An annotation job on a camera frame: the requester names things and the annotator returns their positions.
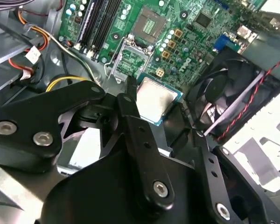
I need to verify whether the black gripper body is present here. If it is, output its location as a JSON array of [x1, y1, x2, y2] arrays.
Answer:
[[41, 149, 217, 224]]

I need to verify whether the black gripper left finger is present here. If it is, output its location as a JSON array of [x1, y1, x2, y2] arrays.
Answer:
[[0, 75, 175, 217]]

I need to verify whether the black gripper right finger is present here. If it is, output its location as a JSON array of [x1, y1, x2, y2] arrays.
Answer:
[[164, 102, 280, 224]]

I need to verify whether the silver CPU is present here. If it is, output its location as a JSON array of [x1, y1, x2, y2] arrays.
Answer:
[[135, 74, 184, 126]]

